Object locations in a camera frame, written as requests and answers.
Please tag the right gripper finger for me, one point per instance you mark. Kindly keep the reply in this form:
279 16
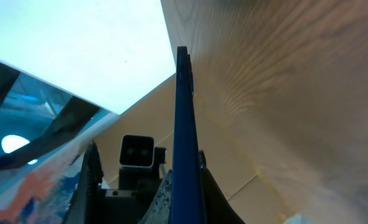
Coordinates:
160 208

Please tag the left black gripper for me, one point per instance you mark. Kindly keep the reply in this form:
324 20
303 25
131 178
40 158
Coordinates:
126 204

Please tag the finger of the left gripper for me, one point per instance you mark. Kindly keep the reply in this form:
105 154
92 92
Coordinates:
218 210

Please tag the blue Galaxy smartphone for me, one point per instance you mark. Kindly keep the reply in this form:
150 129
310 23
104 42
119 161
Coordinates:
187 204

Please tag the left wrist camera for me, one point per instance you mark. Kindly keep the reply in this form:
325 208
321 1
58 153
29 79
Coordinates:
137 152

